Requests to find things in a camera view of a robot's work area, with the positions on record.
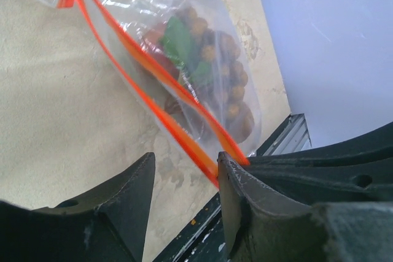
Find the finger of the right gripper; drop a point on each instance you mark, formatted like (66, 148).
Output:
(356, 170)

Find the aluminium rail frame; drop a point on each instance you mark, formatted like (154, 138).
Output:
(292, 137)

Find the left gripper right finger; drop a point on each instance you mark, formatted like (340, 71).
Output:
(261, 224)

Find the clear bag of mushrooms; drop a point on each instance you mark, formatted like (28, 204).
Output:
(149, 46)

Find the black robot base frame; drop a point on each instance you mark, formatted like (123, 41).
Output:
(202, 239)

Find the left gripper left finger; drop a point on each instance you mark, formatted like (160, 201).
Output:
(106, 223)

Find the brown longan fruit cluster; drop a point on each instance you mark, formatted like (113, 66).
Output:
(215, 75)

